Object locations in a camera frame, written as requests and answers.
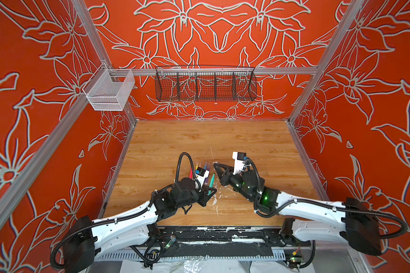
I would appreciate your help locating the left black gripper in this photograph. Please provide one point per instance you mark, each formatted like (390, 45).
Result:
(204, 197)

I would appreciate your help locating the white mesh wall basket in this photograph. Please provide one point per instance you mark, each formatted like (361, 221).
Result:
(106, 91)

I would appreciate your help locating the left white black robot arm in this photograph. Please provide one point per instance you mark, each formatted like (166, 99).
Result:
(136, 228)

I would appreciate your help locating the grey slotted cable duct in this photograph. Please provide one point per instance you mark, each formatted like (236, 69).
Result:
(276, 255)

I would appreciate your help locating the black wire wall basket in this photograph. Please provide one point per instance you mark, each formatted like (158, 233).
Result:
(205, 84)

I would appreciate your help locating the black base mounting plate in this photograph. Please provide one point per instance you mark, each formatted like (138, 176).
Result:
(270, 236)

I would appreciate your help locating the green marker pen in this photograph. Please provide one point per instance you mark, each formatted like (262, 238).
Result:
(210, 184)

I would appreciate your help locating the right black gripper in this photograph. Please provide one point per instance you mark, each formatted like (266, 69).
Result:
(226, 177)

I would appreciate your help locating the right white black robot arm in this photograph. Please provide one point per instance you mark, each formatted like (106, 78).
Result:
(312, 220)

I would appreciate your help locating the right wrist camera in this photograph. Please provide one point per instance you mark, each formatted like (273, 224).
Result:
(239, 162)

